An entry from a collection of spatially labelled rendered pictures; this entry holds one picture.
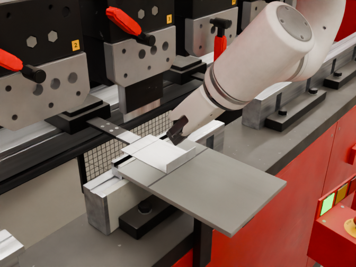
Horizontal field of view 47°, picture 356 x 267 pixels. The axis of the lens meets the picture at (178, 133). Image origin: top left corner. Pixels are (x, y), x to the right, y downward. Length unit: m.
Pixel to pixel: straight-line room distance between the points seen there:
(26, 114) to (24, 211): 1.81
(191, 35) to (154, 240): 0.40
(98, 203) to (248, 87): 0.37
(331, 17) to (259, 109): 0.58
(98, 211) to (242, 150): 0.45
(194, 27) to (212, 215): 0.35
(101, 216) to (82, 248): 0.07
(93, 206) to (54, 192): 1.65
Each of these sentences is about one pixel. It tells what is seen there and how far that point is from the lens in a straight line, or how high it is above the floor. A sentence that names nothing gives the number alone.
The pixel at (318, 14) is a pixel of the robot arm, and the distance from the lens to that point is 0.64.
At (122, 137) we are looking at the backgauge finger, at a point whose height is 1.00.
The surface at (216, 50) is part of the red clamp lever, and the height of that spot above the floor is 1.19.
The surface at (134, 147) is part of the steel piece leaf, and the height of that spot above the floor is 1.00.
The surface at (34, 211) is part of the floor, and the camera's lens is 2.36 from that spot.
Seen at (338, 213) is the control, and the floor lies 0.78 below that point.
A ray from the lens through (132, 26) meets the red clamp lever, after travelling 0.63.
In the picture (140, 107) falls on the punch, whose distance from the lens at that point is 0.79.
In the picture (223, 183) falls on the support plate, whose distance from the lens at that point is 0.76.
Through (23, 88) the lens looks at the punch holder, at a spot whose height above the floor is 1.23.
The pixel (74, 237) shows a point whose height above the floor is 0.87.
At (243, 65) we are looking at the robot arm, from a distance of 0.58.
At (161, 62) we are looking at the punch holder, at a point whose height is 1.19.
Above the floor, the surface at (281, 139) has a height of 0.88.
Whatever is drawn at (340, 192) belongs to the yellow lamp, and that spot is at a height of 0.82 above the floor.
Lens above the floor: 1.45
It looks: 30 degrees down
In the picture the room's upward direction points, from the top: straight up
